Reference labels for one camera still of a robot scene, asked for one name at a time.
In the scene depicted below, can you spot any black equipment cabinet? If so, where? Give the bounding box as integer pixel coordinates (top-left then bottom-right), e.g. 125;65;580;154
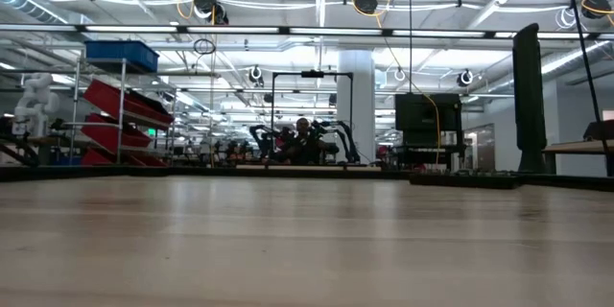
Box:
394;92;464;170

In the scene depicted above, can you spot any hanging black cable loop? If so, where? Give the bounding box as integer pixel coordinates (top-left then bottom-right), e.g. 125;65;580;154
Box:
192;36;218;57

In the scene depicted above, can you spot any white column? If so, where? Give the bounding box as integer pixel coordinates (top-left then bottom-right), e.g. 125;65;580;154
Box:
337;49;377;159

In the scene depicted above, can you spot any blue storage bin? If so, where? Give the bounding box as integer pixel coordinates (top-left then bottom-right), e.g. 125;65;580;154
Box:
84;39;160;74

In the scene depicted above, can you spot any thin black hanging cable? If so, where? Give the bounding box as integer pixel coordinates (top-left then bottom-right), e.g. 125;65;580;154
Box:
408;0;413;95

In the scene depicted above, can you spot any dark brown box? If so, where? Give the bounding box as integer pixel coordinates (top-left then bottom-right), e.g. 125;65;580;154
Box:
582;119;614;143

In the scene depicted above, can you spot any red storage bin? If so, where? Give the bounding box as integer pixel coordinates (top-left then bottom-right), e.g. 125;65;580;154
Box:
80;147;170;168
80;113;154;154
83;79;175;130

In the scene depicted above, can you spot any black aluminium table frame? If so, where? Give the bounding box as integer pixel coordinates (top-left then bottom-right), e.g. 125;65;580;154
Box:
0;164;614;193

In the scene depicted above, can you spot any metal shelf rack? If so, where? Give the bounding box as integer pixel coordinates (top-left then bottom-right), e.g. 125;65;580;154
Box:
66;56;179;168

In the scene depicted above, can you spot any black ceiling cable reel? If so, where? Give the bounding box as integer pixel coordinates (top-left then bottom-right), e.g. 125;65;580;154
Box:
354;0;381;15
579;0;614;28
194;0;229;26

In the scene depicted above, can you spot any yellow hanging cable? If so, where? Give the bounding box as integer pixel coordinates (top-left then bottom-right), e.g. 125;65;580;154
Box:
353;4;441;170

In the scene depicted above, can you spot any long ceiling light rail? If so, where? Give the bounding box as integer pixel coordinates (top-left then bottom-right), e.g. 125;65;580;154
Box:
0;22;614;40

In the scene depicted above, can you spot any person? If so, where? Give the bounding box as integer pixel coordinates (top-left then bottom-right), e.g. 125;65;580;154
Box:
286;116;333;165

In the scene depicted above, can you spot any thin black leaning pole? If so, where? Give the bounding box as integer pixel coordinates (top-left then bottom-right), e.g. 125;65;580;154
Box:
561;0;611;174

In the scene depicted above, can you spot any black slab-shaped device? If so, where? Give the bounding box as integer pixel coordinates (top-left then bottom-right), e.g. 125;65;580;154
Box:
511;22;549;175

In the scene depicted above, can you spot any black gantry frame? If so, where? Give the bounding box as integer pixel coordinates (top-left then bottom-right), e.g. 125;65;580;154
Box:
271;69;355;154

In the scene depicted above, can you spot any silver ventilation duct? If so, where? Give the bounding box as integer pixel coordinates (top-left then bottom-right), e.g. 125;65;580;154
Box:
0;0;69;26

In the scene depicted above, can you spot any wooden work table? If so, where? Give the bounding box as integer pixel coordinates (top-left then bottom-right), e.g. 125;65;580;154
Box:
541;138;614;177

